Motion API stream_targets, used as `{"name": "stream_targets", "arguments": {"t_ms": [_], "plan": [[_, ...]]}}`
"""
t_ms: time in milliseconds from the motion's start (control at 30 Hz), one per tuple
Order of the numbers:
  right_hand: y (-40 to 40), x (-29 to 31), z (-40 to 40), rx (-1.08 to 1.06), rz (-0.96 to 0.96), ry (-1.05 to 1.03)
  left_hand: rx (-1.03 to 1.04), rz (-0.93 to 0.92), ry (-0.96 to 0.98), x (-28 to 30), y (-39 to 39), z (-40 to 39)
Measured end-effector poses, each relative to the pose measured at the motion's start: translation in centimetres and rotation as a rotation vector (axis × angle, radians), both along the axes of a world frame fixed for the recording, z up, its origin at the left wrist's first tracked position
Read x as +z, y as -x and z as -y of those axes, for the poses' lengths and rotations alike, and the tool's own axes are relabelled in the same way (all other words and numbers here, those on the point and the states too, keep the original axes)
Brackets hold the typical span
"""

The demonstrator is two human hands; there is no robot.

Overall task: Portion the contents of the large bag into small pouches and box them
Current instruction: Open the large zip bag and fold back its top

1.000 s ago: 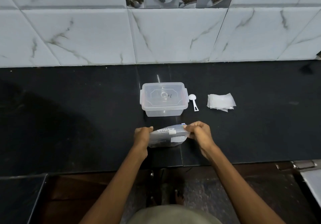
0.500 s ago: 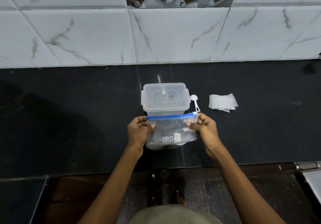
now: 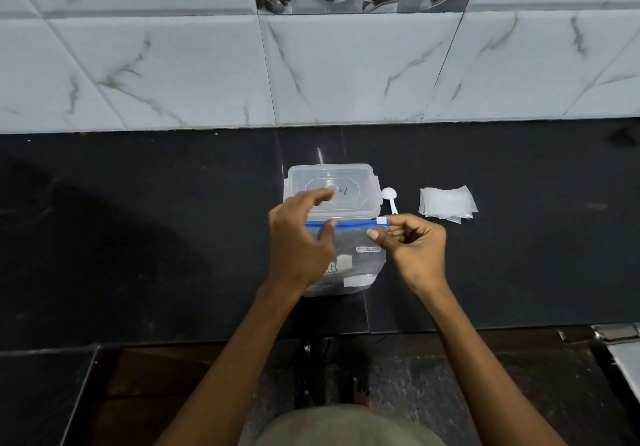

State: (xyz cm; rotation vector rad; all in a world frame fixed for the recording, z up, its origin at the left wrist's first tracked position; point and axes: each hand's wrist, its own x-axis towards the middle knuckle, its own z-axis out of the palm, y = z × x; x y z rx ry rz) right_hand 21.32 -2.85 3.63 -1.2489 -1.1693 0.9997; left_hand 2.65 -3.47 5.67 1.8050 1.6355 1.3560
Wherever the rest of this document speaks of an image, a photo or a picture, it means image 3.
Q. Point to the stack of small clear bags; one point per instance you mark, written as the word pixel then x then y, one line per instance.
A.
pixel 447 203

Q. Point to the person's grey garment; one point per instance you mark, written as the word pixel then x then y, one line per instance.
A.
pixel 345 428

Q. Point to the clear plastic container with lid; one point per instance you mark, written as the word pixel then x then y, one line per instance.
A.
pixel 350 183

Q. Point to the person's left hand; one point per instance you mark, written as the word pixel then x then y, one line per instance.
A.
pixel 297 253

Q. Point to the person's left thumb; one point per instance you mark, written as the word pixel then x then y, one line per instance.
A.
pixel 327 230

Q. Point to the person's left forearm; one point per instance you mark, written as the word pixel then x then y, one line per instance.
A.
pixel 225 375

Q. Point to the person's foot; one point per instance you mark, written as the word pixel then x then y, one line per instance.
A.
pixel 359 391

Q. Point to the person's right hand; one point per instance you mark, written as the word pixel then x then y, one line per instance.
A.
pixel 417 258

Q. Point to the black cabinet panel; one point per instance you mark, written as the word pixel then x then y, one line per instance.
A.
pixel 40 395

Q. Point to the person's right thumb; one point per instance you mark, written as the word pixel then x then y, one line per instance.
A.
pixel 381 239

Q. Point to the clear zip bag blue slider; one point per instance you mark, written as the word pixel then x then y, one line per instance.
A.
pixel 357 260

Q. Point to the person's right forearm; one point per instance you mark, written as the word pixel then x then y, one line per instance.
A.
pixel 485 375

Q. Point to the white plastic spoon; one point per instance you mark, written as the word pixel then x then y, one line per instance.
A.
pixel 390 194

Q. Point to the metal fixture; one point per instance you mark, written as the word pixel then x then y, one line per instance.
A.
pixel 617 333

